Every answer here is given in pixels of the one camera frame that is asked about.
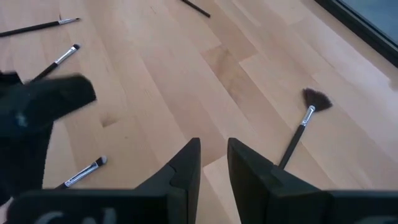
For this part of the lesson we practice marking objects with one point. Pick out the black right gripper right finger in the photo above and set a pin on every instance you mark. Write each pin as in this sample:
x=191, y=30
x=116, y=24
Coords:
x=255, y=186

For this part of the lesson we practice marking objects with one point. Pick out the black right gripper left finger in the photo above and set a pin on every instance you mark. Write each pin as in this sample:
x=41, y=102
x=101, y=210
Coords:
x=183, y=174

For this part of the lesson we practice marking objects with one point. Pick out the thin black makeup brush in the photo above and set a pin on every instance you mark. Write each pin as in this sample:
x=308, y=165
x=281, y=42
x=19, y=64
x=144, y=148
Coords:
x=63, y=56
x=199, y=10
x=31, y=28
x=82, y=172

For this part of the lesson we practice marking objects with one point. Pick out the fan head makeup brush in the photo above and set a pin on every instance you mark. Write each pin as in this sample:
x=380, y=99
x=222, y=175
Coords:
x=308, y=116

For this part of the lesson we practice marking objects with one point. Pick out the black aluminium table frame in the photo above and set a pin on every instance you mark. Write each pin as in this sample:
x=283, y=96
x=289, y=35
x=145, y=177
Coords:
x=367, y=34

